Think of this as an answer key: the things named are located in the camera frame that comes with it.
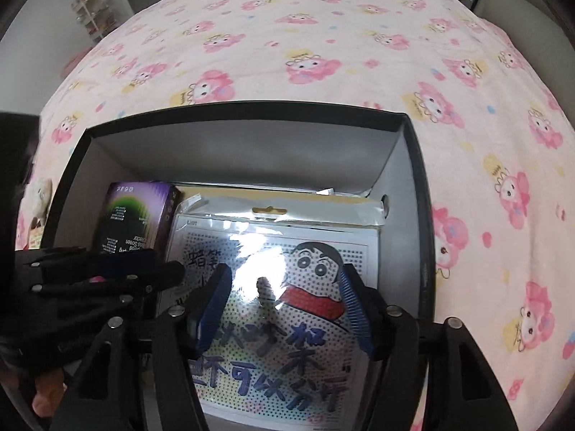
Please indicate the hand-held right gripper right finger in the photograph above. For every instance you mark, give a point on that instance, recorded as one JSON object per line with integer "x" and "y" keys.
{"x": 355, "y": 309}

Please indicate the grey upholstered headboard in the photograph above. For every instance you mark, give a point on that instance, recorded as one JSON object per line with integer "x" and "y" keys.
{"x": 516, "y": 0}

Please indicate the black storage box container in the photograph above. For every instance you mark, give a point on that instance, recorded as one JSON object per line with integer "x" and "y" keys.
{"x": 247, "y": 152}

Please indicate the white storage rack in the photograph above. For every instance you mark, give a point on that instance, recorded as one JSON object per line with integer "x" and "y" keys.
{"x": 94, "y": 15}

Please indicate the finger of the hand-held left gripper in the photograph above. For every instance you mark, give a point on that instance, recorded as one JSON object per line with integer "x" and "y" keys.
{"x": 157, "y": 276}
{"x": 132, "y": 258}

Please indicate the cartoon bead kit packet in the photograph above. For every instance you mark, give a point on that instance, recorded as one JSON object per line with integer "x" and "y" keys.
{"x": 287, "y": 359}

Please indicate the pink cartoon printed blanket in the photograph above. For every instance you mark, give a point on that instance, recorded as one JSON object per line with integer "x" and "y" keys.
{"x": 314, "y": 31}

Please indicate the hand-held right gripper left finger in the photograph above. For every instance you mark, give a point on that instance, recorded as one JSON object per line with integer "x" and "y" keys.
{"x": 213, "y": 309}

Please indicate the pink soft item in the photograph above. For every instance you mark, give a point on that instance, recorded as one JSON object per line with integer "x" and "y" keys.
{"x": 76, "y": 63}

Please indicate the person's left hand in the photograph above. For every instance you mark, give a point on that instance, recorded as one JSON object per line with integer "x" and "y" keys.
{"x": 45, "y": 395}

